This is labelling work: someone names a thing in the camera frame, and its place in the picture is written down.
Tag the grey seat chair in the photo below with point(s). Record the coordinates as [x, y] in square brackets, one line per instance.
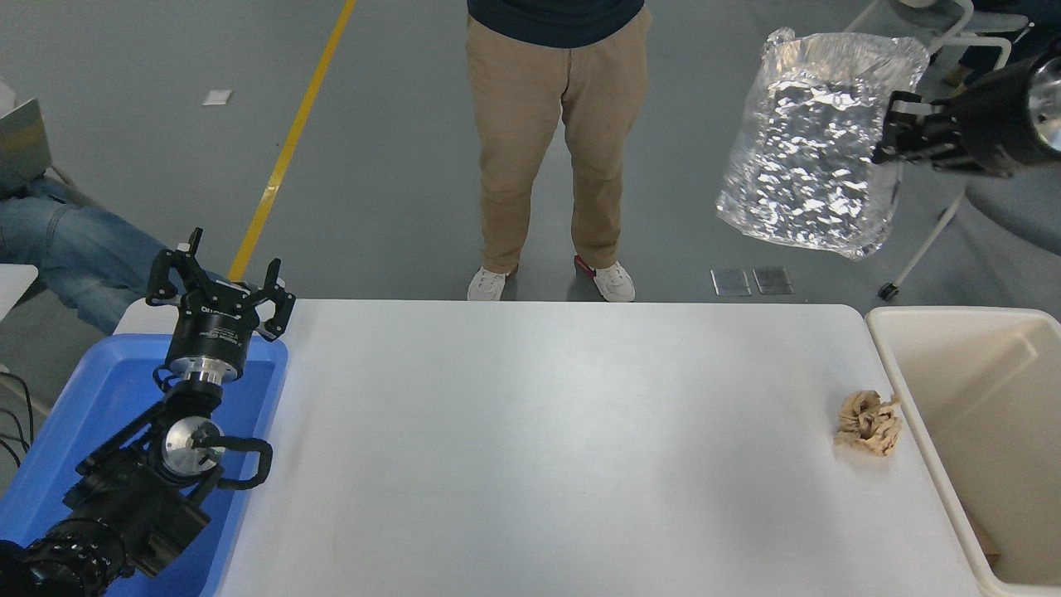
[1015, 211]

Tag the white frame chair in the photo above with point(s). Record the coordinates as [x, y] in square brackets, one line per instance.
[953, 21]

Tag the seated person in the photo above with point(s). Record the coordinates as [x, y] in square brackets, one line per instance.
[1015, 25]
[75, 249]

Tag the blue plastic tray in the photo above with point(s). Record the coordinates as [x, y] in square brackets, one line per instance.
[108, 390]

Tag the grey floor plate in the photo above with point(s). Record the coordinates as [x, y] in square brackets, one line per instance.
[772, 279]
[729, 281]

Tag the crumpled tan paper ball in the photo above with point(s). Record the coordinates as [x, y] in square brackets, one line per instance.
[868, 424]

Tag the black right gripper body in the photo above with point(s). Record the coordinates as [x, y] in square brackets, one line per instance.
[990, 124]

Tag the standing person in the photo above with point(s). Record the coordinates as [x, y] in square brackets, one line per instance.
[522, 124]

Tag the large pale bin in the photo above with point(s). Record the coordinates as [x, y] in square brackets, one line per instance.
[995, 431]

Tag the small white table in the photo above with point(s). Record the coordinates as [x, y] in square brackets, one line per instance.
[15, 286]

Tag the foil tray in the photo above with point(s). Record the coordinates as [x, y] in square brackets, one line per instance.
[804, 149]

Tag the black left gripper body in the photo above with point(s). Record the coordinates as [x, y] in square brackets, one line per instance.
[211, 327]

